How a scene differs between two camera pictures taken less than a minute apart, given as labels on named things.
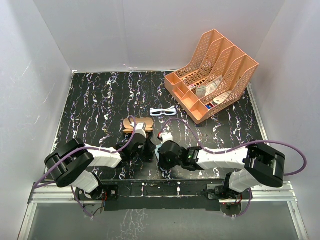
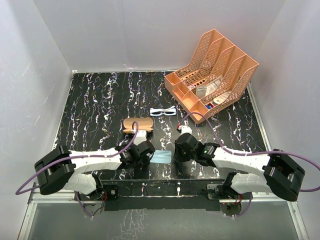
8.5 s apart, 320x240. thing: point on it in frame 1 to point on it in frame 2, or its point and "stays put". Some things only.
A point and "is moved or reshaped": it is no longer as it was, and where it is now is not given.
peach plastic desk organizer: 216,74 stays put
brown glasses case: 128,128 stays put
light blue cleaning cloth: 166,173 is moved or reshaped
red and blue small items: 209,106 stays put
